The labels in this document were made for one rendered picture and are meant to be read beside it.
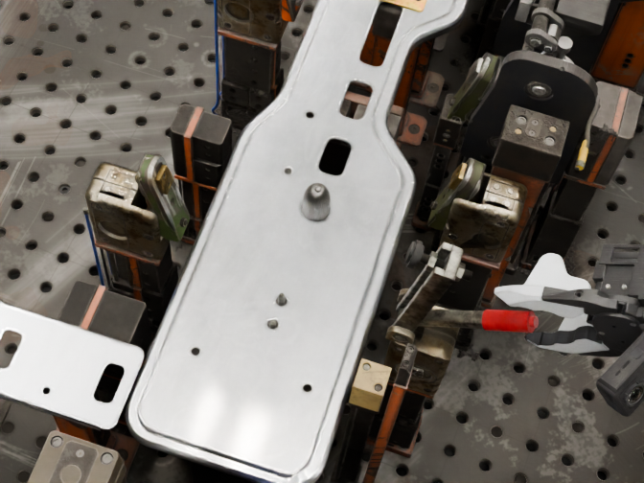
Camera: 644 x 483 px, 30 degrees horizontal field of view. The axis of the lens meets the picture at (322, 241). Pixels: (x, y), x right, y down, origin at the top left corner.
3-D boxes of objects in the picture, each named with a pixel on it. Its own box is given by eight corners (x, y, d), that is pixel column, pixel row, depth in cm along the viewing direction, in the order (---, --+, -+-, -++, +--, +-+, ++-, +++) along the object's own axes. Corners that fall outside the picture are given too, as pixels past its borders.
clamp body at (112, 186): (121, 269, 170) (93, 138, 139) (199, 294, 169) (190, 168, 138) (96, 325, 166) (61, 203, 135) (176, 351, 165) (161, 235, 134)
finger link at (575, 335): (555, 311, 129) (623, 298, 122) (542, 360, 127) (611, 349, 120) (536, 298, 128) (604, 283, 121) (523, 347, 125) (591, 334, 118)
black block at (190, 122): (180, 201, 175) (170, 87, 149) (250, 223, 174) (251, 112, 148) (160, 247, 172) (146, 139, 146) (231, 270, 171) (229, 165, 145)
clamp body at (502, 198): (414, 283, 172) (455, 146, 138) (492, 307, 170) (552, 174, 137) (397, 339, 167) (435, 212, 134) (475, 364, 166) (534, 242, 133)
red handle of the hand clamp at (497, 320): (401, 294, 130) (537, 298, 121) (409, 305, 131) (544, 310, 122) (390, 328, 128) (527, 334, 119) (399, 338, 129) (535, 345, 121)
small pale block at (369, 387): (336, 458, 159) (361, 356, 126) (362, 467, 158) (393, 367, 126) (329, 483, 157) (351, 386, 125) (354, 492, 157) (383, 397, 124)
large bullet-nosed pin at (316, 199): (306, 200, 144) (309, 172, 138) (332, 208, 144) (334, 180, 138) (298, 222, 142) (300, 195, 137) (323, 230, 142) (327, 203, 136)
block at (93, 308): (99, 354, 164) (74, 264, 139) (176, 379, 163) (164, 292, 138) (71, 417, 159) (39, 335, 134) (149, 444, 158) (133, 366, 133)
